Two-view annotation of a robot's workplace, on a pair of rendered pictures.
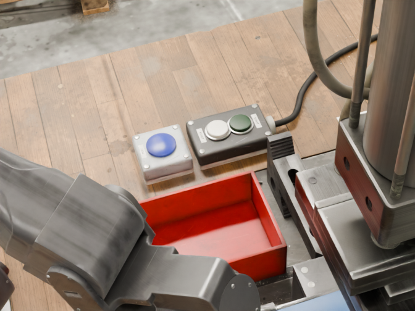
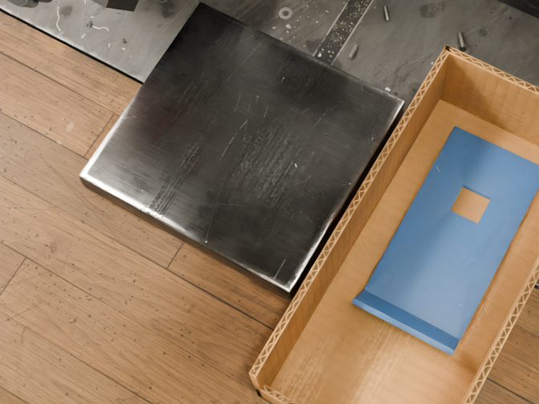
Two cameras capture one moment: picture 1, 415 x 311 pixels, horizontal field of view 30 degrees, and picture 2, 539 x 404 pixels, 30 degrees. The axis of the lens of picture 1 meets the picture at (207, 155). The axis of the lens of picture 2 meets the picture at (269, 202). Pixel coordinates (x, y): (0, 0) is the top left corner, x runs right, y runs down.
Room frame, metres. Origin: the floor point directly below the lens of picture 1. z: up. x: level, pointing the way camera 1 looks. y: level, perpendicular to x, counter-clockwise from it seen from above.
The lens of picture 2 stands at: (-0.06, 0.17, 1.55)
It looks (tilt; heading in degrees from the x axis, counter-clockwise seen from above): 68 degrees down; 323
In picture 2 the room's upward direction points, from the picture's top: 10 degrees counter-clockwise
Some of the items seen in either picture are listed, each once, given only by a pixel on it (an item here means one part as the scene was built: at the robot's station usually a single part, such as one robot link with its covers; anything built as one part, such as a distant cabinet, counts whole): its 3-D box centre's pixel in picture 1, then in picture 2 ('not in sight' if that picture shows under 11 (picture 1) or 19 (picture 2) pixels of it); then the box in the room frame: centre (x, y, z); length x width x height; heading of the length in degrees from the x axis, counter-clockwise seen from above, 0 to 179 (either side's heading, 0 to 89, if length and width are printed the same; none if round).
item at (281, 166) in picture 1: (307, 215); not in sight; (0.53, -0.11, 0.95); 0.15 x 0.03 x 0.10; 13
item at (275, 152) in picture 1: (286, 175); not in sight; (0.60, -0.10, 0.95); 0.06 x 0.03 x 0.09; 13
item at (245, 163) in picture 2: not in sight; (243, 143); (0.19, -0.01, 0.91); 0.17 x 0.16 x 0.02; 13
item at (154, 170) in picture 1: (163, 160); not in sight; (0.68, 0.06, 0.90); 0.07 x 0.07 x 0.06; 13
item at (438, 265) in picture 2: not in sight; (453, 233); (0.04, -0.05, 0.92); 0.15 x 0.07 x 0.03; 104
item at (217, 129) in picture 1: (217, 132); not in sight; (0.69, -0.02, 0.93); 0.03 x 0.03 x 0.02
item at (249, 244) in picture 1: (171, 248); not in sight; (0.51, 0.05, 0.93); 0.25 x 0.12 x 0.06; 103
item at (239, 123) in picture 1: (240, 126); not in sight; (0.70, -0.05, 0.93); 0.03 x 0.03 x 0.02
